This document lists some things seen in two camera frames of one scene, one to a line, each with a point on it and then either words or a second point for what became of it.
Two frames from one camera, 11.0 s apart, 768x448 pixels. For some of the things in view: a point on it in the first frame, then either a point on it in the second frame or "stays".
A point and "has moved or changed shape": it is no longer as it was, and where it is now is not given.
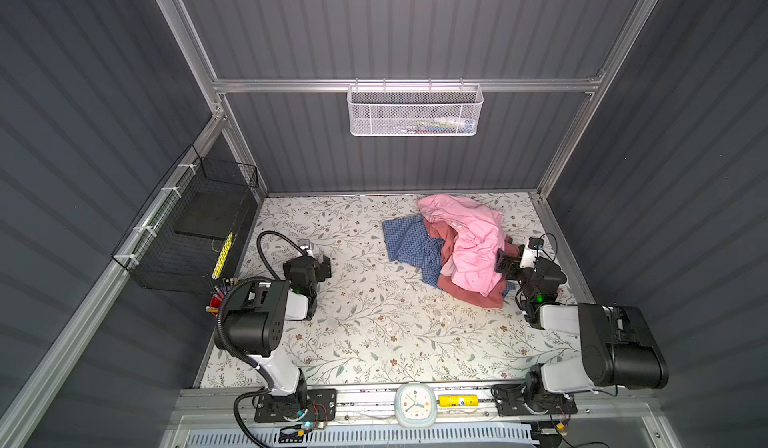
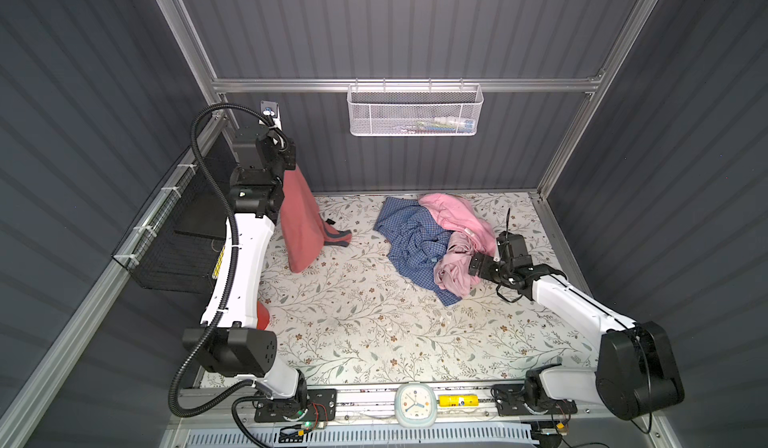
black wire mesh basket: [175, 242] stays
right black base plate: [518, 399] stays
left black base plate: [314, 405] stays
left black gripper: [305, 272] -> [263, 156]
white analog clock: [415, 405] stays
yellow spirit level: [458, 401] stays
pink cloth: [477, 258] has moved or changed shape
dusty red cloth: [446, 282] -> [306, 229]
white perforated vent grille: [502, 437] stays
